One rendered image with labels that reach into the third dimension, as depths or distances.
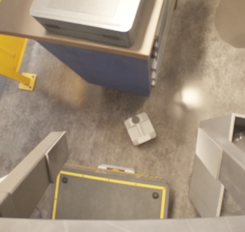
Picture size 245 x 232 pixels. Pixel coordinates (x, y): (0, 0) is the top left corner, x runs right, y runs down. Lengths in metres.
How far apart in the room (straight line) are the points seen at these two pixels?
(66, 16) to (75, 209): 1.04
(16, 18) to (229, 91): 1.37
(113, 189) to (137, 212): 0.19
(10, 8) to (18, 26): 0.08
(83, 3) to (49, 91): 1.25
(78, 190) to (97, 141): 0.42
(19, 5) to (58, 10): 0.21
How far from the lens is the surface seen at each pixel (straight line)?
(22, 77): 1.70
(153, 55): 0.70
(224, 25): 1.71
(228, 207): 1.24
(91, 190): 1.14
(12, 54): 1.64
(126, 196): 1.10
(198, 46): 1.56
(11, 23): 0.65
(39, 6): 0.51
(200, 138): 0.17
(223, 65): 1.55
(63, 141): 0.16
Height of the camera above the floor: 1.35
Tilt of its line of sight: 78 degrees down
